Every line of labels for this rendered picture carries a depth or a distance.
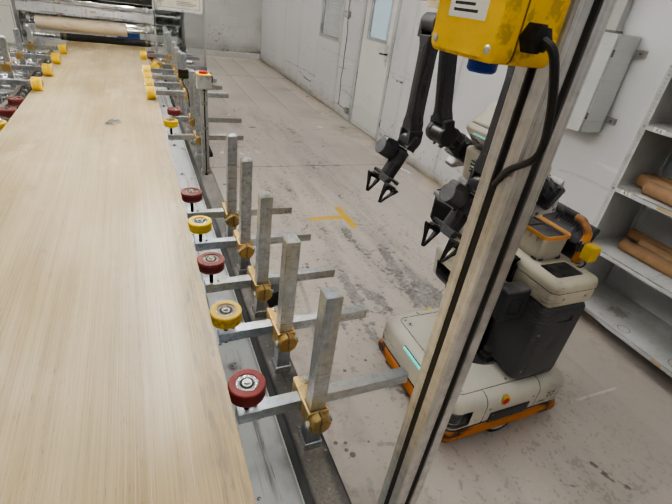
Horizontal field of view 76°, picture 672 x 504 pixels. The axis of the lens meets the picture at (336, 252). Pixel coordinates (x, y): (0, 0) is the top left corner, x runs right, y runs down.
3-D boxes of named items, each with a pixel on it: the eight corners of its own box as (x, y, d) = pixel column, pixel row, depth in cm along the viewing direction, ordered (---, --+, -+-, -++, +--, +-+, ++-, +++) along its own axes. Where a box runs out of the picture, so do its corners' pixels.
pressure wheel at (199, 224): (189, 253, 150) (187, 224, 144) (189, 242, 157) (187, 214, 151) (213, 252, 153) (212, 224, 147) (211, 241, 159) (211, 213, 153)
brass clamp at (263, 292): (263, 276, 147) (263, 264, 144) (273, 300, 137) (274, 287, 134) (245, 278, 145) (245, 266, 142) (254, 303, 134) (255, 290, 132)
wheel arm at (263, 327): (360, 313, 133) (363, 302, 131) (365, 320, 131) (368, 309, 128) (217, 337, 116) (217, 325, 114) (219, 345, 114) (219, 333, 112)
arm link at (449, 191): (500, 187, 123) (480, 176, 130) (477, 170, 116) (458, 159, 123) (474, 222, 126) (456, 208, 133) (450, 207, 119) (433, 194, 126)
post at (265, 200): (263, 319, 147) (270, 189, 123) (265, 325, 145) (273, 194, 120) (253, 320, 146) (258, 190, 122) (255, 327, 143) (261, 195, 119)
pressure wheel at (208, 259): (206, 298, 130) (205, 267, 125) (193, 285, 135) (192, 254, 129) (229, 289, 136) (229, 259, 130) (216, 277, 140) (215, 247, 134)
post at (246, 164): (247, 275, 166) (250, 155, 141) (249, 280, 163) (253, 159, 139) (238, 276, 165) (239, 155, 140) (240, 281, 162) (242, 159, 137)
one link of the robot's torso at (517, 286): (473, 288, 199) (490, 242, 187) (516, 328, 177) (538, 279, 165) (425, 296, 189) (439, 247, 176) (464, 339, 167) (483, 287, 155)
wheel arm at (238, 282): (330, 273, 153) (332, 263, 151) (334, 279, 151) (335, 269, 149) (204, 289, 137) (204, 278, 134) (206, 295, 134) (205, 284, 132)
